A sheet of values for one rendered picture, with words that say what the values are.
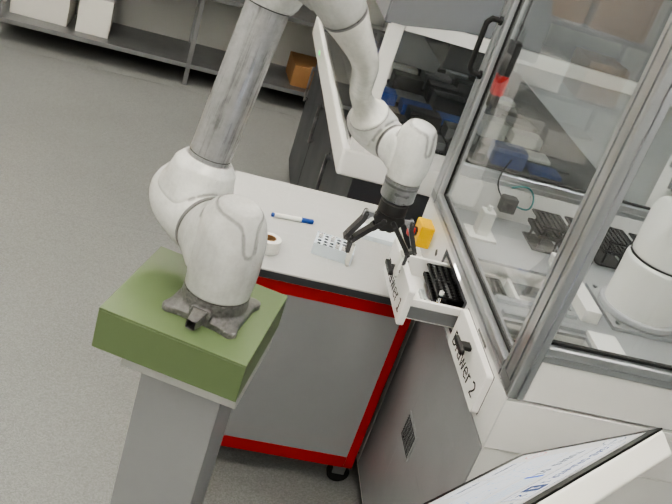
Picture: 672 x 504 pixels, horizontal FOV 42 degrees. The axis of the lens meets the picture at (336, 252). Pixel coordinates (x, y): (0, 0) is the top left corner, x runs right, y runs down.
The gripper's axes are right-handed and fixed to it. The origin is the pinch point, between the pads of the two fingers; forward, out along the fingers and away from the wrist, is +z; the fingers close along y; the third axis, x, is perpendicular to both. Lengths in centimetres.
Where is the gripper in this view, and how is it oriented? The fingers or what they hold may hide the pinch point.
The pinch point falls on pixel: (371, 265)
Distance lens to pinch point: 232.2
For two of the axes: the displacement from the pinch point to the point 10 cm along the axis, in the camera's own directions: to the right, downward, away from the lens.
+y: 9.6, 2.2, 1.9
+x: -0.6, -4.9, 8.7
